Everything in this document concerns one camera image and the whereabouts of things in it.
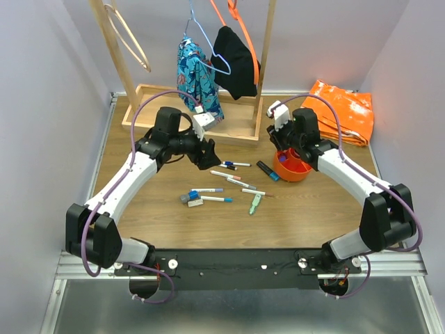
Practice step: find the orange plastic hanger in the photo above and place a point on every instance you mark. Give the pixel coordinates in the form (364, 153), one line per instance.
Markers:
(246, 39)

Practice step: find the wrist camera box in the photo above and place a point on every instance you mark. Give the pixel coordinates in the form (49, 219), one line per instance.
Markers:
(201, 122)
(279, 112)

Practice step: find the wooden clothes hanger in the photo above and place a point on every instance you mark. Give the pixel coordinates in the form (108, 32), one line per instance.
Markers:
(126, 36)

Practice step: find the white pen lilac cap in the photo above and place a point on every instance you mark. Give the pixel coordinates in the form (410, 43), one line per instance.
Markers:
(208, 190)

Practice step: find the white pen brown cap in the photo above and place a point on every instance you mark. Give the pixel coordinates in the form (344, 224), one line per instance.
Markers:
(256, 192)

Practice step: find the blue wire hanger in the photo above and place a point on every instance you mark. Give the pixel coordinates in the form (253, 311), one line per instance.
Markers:
(192, 18)

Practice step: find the black highlighter blue cap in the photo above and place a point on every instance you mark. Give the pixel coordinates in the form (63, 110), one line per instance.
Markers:
(267, 170)

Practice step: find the aluminium frame rail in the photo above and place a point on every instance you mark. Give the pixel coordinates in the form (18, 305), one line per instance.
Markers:
(144, 281)

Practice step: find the blue shark-print garment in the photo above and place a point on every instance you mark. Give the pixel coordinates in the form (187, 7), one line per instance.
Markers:
(196, 78)

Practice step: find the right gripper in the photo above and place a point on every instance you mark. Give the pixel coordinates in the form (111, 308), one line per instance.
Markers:
(274, 136)

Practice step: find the white pen black cap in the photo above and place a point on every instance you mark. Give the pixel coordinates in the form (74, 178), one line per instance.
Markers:
(230, 167)

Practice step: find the orange folded cloth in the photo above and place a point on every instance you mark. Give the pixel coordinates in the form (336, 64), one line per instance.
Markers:
(354, 110)

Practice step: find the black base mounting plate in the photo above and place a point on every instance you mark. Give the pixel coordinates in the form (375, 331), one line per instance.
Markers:
(247, 268)

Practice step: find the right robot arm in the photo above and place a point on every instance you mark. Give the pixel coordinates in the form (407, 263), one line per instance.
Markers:
(386, 209)

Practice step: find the black garment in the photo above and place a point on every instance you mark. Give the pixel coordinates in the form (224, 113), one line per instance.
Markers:
(240, 83)

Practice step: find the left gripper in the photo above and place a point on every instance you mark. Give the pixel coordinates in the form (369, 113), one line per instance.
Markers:
(206, 160)

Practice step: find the glue tube pink cap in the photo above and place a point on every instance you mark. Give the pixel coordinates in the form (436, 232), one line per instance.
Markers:
(295, 153)

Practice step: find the white pen dark-blue cap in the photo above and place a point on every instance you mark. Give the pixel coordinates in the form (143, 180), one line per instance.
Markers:
(231, 163)

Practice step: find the green translucent correction pen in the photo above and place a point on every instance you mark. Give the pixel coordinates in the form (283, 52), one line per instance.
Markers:
(255, 203)

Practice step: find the white eraser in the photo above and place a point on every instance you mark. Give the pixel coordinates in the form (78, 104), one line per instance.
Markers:
(195, 203)

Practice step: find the orange round divided organizer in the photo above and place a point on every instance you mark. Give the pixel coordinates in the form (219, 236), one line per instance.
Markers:
(292, 170)

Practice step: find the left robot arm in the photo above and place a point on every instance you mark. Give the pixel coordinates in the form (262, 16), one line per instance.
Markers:
(91, 231)

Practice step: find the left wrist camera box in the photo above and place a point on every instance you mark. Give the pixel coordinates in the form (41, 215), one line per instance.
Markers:
(201, 122)

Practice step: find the white pen light-blue cap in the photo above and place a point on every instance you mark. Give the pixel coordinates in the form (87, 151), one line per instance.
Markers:
(216, 199)

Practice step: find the grey blue glue stick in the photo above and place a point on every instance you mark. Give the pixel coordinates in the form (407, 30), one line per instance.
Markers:
(190, 196)

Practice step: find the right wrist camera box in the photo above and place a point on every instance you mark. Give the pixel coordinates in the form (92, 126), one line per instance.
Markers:
(279, 112)

